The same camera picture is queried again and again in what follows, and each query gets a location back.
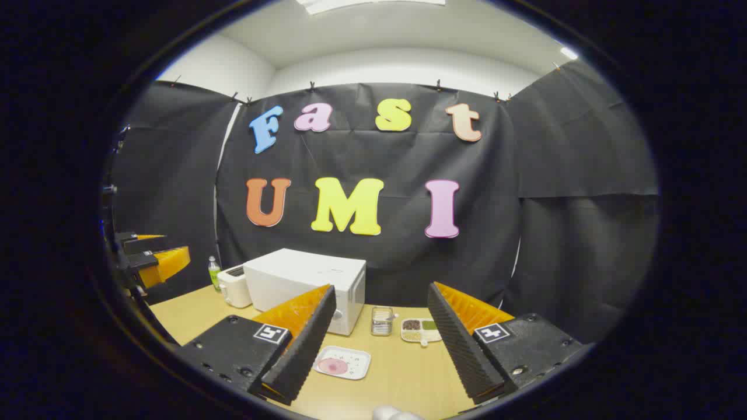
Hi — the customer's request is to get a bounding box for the white divided dish of beans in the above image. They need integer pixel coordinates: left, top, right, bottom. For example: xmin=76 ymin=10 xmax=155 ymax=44
xmin=400 ymin=318 xmax=442 ymax=348

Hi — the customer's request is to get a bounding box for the white microwave oven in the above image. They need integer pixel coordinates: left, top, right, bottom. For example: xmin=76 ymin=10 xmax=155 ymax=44
xmin=243 ymin=248 xmax=367 ymax=337

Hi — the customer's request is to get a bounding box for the white square plate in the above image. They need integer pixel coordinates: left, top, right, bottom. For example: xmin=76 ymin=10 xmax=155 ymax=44
xmin=313 ymin=345 xmax=372 ymax=381

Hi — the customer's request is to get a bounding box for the white toaster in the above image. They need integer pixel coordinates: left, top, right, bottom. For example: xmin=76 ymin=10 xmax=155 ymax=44
xmin=217 ymin=264 xmax=253 ymax=309

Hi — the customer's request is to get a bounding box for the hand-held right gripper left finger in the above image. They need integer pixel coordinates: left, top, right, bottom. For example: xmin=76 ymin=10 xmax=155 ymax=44
xmin=175 ymin=284 xmax=337 ymax=406

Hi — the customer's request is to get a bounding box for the metal wire basket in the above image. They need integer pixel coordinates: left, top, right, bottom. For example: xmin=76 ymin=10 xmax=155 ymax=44
xmin=371 ymin=306 xmax=395 ymax=337

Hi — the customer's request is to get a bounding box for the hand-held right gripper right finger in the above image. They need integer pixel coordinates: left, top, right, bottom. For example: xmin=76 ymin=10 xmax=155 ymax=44
xmin=427 ymin=282 xmax=584 ymax=405

